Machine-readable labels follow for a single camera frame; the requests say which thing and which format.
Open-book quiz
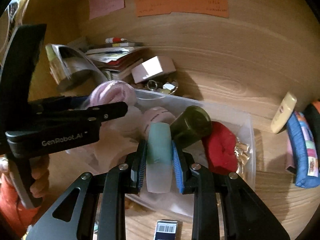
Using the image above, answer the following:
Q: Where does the pink rope bundle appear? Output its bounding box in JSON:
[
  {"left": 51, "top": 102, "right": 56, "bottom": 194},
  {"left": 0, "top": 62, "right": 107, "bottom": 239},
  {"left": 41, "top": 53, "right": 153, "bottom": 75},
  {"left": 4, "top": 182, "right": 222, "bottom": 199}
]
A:
[{"left": 88, "top": 80, "right": 138, "bottom": 108}]

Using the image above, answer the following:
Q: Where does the blue staple box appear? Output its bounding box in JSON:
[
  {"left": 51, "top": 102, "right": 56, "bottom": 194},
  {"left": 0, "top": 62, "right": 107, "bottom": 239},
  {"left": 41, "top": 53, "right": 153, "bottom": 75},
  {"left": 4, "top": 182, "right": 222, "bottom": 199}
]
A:
[{"left": 153, "top": 220, "right": 178, "bottom": 240}]

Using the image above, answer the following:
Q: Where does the teal tube with clear cap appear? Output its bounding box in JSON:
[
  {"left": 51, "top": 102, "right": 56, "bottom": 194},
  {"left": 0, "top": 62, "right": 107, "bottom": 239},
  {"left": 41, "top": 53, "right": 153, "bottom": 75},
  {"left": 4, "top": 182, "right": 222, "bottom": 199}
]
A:
[{"left": 146, "top": 122, "right": 172, "bottom": 194}]

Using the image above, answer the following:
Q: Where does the person's left hand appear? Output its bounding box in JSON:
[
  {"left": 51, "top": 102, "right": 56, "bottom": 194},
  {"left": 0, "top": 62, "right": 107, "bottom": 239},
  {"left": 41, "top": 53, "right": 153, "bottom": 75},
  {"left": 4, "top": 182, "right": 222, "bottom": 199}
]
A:
[{"left": 1, "top": 155, "right": 49, "bottom": 198}]

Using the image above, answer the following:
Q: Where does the white printed paper sheet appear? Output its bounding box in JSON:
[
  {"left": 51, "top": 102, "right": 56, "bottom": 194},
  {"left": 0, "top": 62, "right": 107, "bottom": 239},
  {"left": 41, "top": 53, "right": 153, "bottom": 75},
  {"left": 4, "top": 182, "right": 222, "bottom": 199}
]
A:
[{"left": 46, "top": 44, "right": 108, "bottom": 95}]

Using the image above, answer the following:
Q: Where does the white pink jar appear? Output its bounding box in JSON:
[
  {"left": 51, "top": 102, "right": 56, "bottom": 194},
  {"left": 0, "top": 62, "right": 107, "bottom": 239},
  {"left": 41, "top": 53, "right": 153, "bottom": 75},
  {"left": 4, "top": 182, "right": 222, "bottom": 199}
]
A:
[{"left": 140, "top": 107, "right": 176, "bottom": 138}]

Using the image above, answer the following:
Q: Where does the stack of books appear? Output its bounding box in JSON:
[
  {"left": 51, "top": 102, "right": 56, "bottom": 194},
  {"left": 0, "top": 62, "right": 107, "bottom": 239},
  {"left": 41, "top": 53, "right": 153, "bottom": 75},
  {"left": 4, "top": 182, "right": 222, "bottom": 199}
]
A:
[{"left": 85, "top": 44, "right": 147, "bottom": 80}]

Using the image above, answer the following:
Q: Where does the pink notebook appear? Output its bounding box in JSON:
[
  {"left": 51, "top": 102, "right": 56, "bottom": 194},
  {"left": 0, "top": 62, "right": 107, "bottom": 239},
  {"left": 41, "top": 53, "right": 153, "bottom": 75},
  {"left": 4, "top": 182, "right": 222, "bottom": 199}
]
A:
[{"left": 286, "top": 138, "right": 296, "bottom": 174}]

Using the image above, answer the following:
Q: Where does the red white glue stick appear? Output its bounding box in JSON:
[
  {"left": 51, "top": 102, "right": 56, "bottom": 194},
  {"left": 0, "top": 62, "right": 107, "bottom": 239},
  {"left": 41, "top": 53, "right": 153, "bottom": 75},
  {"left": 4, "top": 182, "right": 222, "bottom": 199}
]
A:
[{"left": 105, "top": 37, "right": 128, "bottom": 44}]

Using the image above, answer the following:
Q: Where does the clear plastic storage bin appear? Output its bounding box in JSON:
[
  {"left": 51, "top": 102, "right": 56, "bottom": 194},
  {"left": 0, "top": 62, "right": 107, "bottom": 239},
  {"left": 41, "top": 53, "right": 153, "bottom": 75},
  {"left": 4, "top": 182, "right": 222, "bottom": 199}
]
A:
[{"left": 68, "top": 81, "right": 255, "bottom": 218}]

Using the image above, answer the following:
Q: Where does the small white cardboard box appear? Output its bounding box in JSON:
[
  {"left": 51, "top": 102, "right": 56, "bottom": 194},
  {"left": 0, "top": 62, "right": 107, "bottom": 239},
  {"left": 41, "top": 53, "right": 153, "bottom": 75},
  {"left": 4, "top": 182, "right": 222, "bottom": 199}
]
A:
[{"left": 131, "top": 56, "right": 176, "bottom": 83}]

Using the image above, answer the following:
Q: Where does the red cloth pouch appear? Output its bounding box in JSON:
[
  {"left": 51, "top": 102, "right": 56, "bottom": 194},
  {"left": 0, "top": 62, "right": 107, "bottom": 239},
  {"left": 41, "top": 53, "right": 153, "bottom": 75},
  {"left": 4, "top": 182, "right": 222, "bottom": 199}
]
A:
[{"left": 202, "top": 121, "right": 238, "bottom": 175}]

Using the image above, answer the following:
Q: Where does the blue pencil case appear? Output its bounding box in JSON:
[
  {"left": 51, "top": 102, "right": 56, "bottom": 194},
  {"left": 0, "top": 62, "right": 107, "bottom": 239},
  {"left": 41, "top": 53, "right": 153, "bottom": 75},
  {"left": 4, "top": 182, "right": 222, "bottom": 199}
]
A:
[{"left": 286, "top": 112, "right": 319, "bottom": 189}]

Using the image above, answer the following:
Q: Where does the dark green glass bottle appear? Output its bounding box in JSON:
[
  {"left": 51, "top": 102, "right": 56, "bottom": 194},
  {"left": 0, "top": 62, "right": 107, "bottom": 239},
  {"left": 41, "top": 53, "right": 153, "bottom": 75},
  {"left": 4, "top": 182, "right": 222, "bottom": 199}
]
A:
[{"left": 170, "top": 106, "right": 212, "bottom": 149}]

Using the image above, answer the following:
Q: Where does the pink sticky paper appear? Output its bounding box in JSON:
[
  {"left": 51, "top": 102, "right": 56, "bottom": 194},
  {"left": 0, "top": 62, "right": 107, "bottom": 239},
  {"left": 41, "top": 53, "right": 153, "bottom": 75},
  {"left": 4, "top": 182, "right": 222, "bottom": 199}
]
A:
[{"left": 89, "top": 0, "right": 125, "bottom": 20}]

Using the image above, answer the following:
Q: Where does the cream lotion bottle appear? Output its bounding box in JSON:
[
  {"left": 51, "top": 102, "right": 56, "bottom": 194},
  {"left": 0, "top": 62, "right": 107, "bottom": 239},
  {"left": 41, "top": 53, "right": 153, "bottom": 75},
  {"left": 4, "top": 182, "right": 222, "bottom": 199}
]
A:
[{"left": 270, "top": 92, "right": 297, "bottom": 134}]

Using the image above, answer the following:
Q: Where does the black orange zip pouch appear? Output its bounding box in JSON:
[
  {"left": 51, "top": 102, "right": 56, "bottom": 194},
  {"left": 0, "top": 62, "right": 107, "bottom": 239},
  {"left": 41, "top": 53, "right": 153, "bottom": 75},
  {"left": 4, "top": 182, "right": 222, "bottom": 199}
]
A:
[{"left": 303, "top": 100, "right": 320, "bottom": 158}]

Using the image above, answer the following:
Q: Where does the orange sticky paper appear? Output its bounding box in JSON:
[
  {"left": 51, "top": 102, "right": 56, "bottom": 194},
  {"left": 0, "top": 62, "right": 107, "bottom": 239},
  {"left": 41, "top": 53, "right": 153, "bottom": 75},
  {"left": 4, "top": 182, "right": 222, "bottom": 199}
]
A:
[{"left": 135, "top": 0, "right": 229, "bottom": 18}]

